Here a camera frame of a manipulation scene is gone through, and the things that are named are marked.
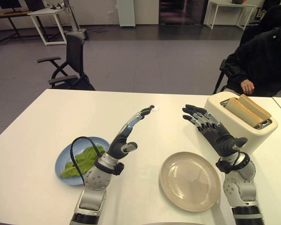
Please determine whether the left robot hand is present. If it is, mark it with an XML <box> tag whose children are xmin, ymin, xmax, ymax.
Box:
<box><xmin>104</xmin><ymin>105</ymin><xmax>155</xmax><ymax>163</ymax></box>

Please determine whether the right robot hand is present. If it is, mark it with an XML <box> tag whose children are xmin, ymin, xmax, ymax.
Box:
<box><xmin>182</xmin><ymin>104</ymin><xmax>248</xmax><ymax>161</ymax></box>

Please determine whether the cream toaster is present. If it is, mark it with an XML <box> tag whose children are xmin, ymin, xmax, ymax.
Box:
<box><xmin>204</xmin><ymin>91</ymin><xmax>279</xmax><ymax>156</ymax></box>

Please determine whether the bread slice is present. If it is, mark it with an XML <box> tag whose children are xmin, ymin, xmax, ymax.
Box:
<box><xmin>237</xmin><ymin>94</ymin><xmax>272</xmax><ymax>120</ymax></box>
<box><xmin>225</xmin><ymin>97</ymin><xmax>264</xmax><ymax>128</ymax></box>

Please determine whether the green lettuce leaf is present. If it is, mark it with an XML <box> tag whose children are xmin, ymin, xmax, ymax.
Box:
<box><xmin>60</xmin><ymin>145</ymin><xmax>106</xmax><ymax>178</ymax></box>

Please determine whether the beige plate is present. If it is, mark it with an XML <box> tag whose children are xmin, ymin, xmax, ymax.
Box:
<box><xmin>159</xmin><ymin>151</ymin><xmax>222</xmax><ymax>213</ymax></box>

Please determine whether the blue plate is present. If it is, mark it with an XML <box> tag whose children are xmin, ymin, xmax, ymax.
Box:
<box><xmin>54</xmin><ymin>136</ymin><xmax>111</xmax><ymax>187</ymax></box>

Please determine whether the person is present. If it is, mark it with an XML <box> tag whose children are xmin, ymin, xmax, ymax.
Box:
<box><xmin>224</xmin><ymin>4</ymin><xmax>281</xmax><ymax>98</ymax></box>

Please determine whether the black monitor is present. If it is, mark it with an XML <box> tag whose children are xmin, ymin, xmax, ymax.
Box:
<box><xmin>3</xmin><ymin>0</ymin><xmax>23</xmax><ymax>14</ymax></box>

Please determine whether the black cable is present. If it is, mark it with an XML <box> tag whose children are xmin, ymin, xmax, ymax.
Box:
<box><xmin>70</xmin><ymin>136</ymin><xmax>102</xmax><ymax>186</ymax></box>
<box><xmin>229</xmin><ymin>150</ymin><xmax>243</xmax><ymax>171</ymax></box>

